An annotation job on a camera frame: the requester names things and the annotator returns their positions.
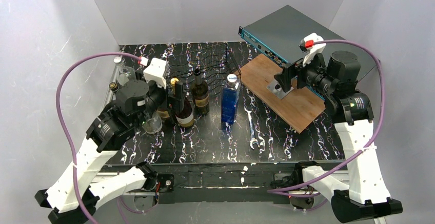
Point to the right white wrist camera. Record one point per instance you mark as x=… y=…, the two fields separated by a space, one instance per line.
x=311 y=46

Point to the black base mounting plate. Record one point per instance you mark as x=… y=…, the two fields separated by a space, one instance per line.
x=231 y=182

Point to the clear bottle dark label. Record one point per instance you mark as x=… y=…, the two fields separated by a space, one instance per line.
x=153 y=124

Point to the black wire wine rack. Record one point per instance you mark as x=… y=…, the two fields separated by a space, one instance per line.
x=215 y=61

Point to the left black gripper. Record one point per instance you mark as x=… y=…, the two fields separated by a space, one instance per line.
x=178 y=93

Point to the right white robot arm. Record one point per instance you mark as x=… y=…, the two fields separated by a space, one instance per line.
x=365 y=196

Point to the blue label clear bottle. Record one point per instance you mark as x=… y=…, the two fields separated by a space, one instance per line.
x=230 y=98

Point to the silver combination wrench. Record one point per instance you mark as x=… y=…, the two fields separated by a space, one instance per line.
x=253 y=138

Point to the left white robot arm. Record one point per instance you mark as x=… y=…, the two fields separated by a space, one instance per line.
x=75 y=196

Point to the brown wooden board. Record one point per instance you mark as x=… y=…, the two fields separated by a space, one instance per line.
x=299 y=108

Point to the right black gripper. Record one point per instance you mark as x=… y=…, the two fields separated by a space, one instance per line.
x=290 y=72

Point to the dark wine bottle gold cap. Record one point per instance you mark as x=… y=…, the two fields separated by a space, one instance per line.
x=186 y=117

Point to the grey metal bracket stand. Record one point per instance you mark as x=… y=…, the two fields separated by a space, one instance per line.
x=275 y=88

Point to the dark wine bottle silver cap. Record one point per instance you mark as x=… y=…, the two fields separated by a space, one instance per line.
x=165 y=115

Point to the teal network switch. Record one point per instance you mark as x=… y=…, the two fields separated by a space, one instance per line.
x=282 y=32

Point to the clear bottle gold label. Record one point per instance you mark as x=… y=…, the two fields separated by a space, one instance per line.
x=113 y=87

